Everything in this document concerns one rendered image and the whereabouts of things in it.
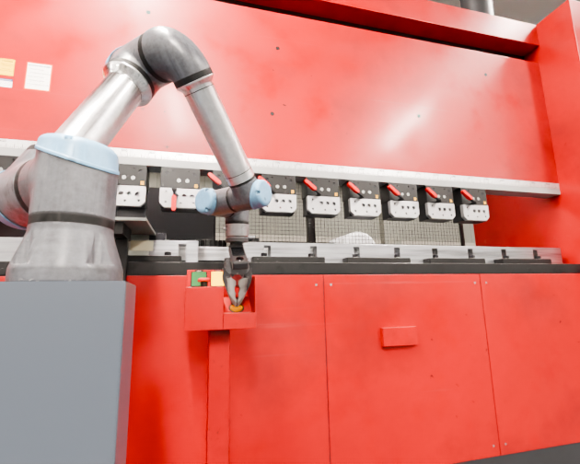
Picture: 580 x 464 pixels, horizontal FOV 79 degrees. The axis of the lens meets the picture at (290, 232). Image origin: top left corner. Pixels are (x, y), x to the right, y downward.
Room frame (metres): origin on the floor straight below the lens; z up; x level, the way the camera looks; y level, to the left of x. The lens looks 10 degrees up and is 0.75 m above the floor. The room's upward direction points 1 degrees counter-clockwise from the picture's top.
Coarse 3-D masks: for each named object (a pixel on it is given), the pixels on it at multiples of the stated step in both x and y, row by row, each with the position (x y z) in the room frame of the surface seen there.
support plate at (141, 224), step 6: (126, 222) 1.08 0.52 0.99; (132, 222) 1.08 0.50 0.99; (138, 222) 1.09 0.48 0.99; (144, 222) 1.09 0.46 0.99; (132, 228) 1.19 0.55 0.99; (138, 228) 1.19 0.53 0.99; (144, 228) 1.19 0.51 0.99; (150, 228) 1.19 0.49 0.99; (132, 234) 1.29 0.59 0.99; (138, 234) 1.29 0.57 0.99; (144, 234) 1.30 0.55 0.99; (150, 234) 1.30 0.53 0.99
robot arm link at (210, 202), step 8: (200, 192) 0.95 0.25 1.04; (208, 192) 0.94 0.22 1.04; (216, 192) 0.95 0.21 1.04; (224, 192) 0.94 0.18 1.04; (200, 200) 0.96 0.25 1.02; (208, 200) 0.94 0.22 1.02; (216, 200) 0.95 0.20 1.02; (224, 200) 0.93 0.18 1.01; (200, 208) 0.96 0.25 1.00; (208, 208) 0.94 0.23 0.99; (216, 208) 0.96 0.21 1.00; (224, 208) 0.95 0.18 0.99; (224, 216) 1.03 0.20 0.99
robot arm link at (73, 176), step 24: (48, 144) 0.48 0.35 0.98; (72, 144) 0.49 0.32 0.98; (96, 144) 0.51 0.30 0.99; (24, 168) 0.52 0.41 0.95; (48, 168) 0.48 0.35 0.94; (72, 168) 0.49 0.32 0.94; (96, 168) 0.51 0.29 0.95; (24, 192) 0.52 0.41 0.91; (48, 192) 0.48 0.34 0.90; (72, 192) 0.49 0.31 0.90; (96, 192) 0.51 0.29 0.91
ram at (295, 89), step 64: (0, 0) 1.15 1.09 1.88; (64, 0) 1.20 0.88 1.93; (128, 0) 1.26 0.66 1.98; (192, 0) 1.33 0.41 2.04; (64, 64) 1.21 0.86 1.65; (256, 64) 1.40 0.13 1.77; (320, 64) 1.48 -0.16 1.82; (384, 64) 1.57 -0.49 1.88; (448, 64) 1.67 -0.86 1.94; (512, 64) 1.79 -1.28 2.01; (0, 128) 1.16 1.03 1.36; (128, 128) 1.27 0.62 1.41; (192, 128) 1.34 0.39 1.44; (256, 128) 1.40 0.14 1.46; (320, 128) 1.48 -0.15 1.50; (384, 128) 1.57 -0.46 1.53; (448, 128) 1.66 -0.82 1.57; (512, 128) 1.77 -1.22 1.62; (512, 192) 1.79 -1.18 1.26
